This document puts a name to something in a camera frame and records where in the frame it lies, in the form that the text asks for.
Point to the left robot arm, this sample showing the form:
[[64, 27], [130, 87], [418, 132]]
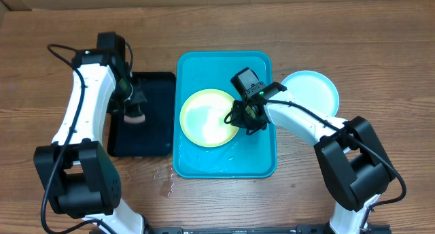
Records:
[[78, 177]]

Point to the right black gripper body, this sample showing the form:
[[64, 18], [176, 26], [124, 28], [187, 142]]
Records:
[[245, 119]]

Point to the black plastic tray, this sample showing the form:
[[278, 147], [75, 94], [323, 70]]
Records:
[[154, 136]]

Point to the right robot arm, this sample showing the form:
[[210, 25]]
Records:
[[354, 165]]

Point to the teal plastic tray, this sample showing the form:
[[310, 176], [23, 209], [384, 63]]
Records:
[[244, 156]]

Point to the yellow-green plate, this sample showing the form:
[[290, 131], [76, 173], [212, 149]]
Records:
[[202, 118]]

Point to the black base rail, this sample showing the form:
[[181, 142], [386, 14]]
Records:
[[268, 230]]

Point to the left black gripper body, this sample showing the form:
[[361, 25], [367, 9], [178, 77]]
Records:
[[130, 94]]

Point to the light blue plate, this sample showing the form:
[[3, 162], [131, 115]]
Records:
[[315, 90]]

